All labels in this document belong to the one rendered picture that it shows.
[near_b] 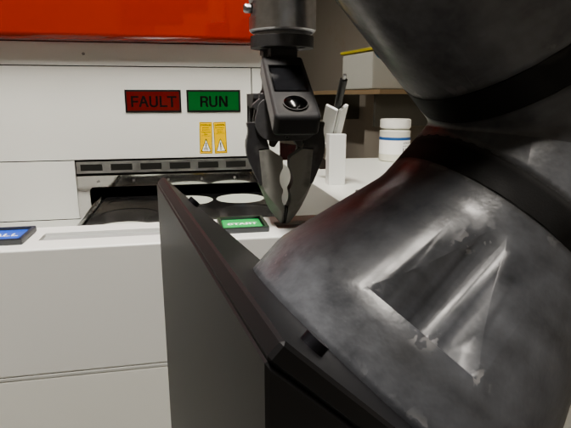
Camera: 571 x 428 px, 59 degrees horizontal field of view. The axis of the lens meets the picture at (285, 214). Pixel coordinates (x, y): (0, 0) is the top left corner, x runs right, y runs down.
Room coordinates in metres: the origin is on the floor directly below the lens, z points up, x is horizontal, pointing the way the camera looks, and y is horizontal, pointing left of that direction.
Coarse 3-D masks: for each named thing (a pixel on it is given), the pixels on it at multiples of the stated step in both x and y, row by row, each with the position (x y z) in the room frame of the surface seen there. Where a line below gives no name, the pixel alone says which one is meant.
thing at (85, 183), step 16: (80, 176) 1.07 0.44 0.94; (96, 176) 1.08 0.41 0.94; (112, 176) 1.08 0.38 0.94; (128, 176) 1.09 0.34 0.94; (144, 176) 1.10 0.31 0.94; (160, 176) 1.10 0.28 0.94; (176, 176) 1.11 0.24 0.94; (192, 176) 1.12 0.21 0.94; (208, 176) 1.12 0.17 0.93; (224, 176) 1.13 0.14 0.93; (240, 176) 1.14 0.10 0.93; (80, 192) 1.07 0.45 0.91; (80, 208) 1.07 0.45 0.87
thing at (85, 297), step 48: (48, 240) 0.51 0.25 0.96; (96, 240) 0.51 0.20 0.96; (144, 240) 0.51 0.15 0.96; (240, 240) 0.52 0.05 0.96; (0, 288) 0.47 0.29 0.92; (48, 288) 0.48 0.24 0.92; (96, 288) 0.49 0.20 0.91; (144, 288) 0.50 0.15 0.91; (0, 336) 0.47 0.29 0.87; (48, 336) 0.48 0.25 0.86; (96, 336) 0.49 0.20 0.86; (144, 336) 0.50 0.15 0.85
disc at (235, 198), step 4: (220, 196) 1.06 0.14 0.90; (224, 196) 1.06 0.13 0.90; (228, 196) 1.06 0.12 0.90; (232, 196) 1.06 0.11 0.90; (236, 196) 1.06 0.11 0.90; (240, 196) 1.06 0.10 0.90; (244, 196) 1.06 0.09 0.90; (248, 196) 1.06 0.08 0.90; (252, 196) 1.06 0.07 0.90; (256, 196) 1.06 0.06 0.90; (260, 196) 1.06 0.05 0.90; (220, 200) 1.01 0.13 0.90; (224, 200) 1.01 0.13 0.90; (228, 200) 1.01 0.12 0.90; (232, 200) 1.01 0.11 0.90; (236, 200) 1.01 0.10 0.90; (240, 200) 1.01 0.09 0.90; (244, 200) 1.01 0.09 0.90; (248, 200) 1.01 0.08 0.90; (252, 200) 1.01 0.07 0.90; (256, 200) 1.01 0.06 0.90
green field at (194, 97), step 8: (192, 96) 1.13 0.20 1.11; (200, 96) 1.13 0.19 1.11; (208, 96) 1.13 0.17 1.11; (216, 96) 1.14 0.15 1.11; (224, 96) 1.14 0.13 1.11; (232, 96) 1.14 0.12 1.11; (192, 104) 1.13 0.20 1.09; (200, 104) 1.13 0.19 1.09; (208, 104) 1.13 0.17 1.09; (216, 104) 1.14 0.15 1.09; (224, 104) 1.14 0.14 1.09; (232, 104) 1.14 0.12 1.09
